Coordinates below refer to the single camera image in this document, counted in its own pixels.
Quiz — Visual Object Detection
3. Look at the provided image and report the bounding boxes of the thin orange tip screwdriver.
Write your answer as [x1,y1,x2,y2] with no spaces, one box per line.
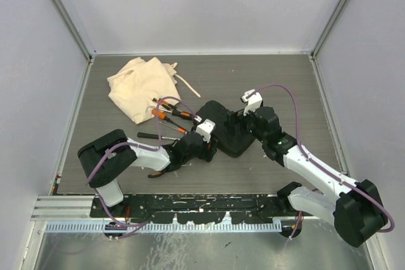
[159,121,188,134]

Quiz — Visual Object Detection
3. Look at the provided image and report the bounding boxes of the black plastic tool case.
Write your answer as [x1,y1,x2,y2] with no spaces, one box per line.
[196,100,256,158]

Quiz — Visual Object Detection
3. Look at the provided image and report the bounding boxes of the large orange handle screwdriver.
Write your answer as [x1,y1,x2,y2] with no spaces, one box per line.
[152,109,193,122]

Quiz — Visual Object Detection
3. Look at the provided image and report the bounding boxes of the small orange black screwdriver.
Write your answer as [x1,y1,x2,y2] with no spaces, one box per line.
[153,98,177,109]

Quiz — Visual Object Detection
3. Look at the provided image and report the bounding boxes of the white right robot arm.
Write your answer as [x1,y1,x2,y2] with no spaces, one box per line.
[237,106,392,247]

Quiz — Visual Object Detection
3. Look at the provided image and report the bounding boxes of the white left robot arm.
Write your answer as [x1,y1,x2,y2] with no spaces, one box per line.
[77,129,218,217]

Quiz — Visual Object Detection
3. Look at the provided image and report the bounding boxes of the orange black needle-nose pliers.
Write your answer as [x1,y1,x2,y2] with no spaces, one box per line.
[147,169,176,178]

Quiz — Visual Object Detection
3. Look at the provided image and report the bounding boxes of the beige cloth bag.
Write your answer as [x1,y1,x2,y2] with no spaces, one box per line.
[107,57,201,124]

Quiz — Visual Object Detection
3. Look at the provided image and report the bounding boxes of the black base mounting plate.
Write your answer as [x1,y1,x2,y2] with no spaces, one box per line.
[108,194,304,224]

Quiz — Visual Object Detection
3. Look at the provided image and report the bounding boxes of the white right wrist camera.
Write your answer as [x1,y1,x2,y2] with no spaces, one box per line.
[241,89,263,116]

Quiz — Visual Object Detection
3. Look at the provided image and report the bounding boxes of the black handle claw hammer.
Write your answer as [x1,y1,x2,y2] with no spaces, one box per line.
[137,132,180,140]

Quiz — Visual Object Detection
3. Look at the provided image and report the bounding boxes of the perforated cable tray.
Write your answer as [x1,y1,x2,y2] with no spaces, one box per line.
[45,220,282,233]

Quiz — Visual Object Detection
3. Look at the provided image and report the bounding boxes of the aluminium front rail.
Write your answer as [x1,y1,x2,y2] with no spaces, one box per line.
[32,195,292,221]

